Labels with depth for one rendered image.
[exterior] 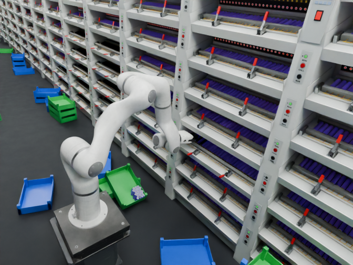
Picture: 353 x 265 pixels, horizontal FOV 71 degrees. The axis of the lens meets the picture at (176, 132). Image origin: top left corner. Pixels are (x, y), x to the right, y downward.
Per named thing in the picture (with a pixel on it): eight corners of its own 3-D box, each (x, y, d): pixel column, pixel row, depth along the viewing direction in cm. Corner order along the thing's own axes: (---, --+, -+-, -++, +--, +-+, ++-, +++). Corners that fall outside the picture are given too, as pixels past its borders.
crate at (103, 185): (106, 201, 187) (105, 193, 183) (94, 186, 200) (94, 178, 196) (140, 186, 205) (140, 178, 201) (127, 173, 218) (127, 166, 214)
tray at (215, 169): (251, 200, 134) (251, 190, 128) (178, 149, 173) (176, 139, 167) (273, 177, 142) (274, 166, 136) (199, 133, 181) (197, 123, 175)
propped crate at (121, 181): (145, 199, 193) (147, 194, 187) (121, 210, 180) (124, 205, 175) (127, 167, 204) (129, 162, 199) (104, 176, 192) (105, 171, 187)
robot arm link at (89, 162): (77, 166, 116) (96, 186, 107) (58, 158, 106) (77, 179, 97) (142, 83, 123) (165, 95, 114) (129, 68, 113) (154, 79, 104)
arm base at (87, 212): (78, 235, 117) (73, 209, 107) (62, 209, 128) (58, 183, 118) (114, 216, 128) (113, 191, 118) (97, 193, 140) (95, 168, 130)
